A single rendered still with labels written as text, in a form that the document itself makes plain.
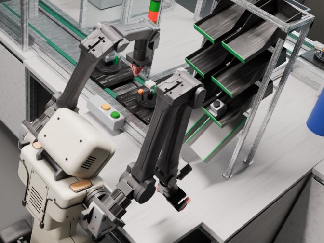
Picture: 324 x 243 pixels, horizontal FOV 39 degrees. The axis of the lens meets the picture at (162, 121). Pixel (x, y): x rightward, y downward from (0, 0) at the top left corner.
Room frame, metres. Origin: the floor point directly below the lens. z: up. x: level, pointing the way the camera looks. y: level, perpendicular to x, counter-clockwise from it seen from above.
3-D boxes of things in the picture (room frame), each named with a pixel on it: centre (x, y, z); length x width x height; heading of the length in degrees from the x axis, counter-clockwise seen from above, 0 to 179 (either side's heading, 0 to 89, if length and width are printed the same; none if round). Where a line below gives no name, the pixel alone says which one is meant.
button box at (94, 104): (1.72, 0.28, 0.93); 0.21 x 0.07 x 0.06; 53
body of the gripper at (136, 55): (1.65, 0.16, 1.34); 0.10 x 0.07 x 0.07; 53
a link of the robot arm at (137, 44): (1.66, 0.16, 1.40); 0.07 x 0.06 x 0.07; 157
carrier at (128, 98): (1.84, 0.09, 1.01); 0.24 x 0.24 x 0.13; 53
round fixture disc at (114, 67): (2.04, 0.35, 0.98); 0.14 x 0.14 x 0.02
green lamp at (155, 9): (2.05, 0.16, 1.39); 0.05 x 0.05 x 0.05
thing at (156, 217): (1.58, 0.05, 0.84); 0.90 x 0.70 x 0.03; 51
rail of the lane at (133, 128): (1.88, 0.39, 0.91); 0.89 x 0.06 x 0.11; 53
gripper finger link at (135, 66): (1.66, 0.17, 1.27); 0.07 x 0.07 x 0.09; 53
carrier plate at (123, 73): (2.04, 0.35, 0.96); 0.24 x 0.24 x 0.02; 53
